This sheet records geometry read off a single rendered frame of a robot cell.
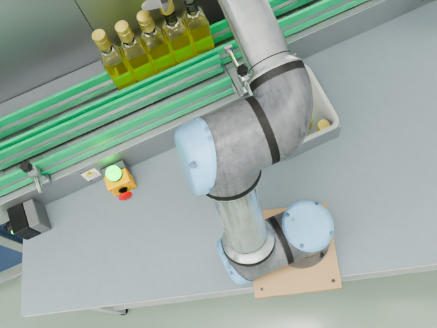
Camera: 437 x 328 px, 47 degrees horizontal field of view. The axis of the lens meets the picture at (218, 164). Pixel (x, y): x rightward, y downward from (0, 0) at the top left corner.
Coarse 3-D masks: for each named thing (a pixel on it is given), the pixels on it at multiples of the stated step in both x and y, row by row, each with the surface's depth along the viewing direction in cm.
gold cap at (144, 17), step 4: (140, 12) 119; (144, 12) 119; (148, 12) 119; (140, 16) 118; (144, 16) 118; (148, 16) 118; (140, 20) 118; (144, 20) 118; (148, 20) 118; (152, 20) 120; (140, 24) 119; (144, 24) 119; (148, 24) 119; (152, 24) 121; (140, 28) 122; (144, 28) 120; (148, 28) 121; (152, 28) 121; (144, 32) 122; (148, 32) 122
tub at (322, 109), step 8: (304, 64) 145; (312, 72) 143; (312, 80) 143; (312, 88) 145; (320, 88) 141; (320, 96) 142; (320, 104) 144; (328, 104) 139; (320, 112) 147; (328, 112) 140; (328, 120) 143; (336, 120) 137; (312, 128) 145; (328, 128) 137; (312, 136) 137
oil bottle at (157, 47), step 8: (160, 32) 125; (144, 40) 125; (152, 40) 125; (160, 40) 125; (152, 48) 126; (160, 48) 127; (168, 48) 129; (152, 56) 129; (160, 56) 130; (168, 56) 132; (160, 64) 133; (168, 64) 135
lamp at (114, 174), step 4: (108, 168) 140; (112, 168) 140; (116, 168) 140; (108, 172) 140; (112, 172) 140; (116, 172) 140; (120, 172) 141; (108, 176) 140; (112, 176) 139; (116, 176) 140; (120, 176) 141; (112, 180) 140; (116, 180) 141
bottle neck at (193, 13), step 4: (184, 0) 121; (188, 0) 122; (192, 0) 122; (188, 4) 120; (192, 4) 120; (196, 4) 122; (188, 8) 122; (192, 8) 121; (196, 8) 123; (188, 12) 123; (192, 12) 123; (196, 12) 124; (192, 16) 124
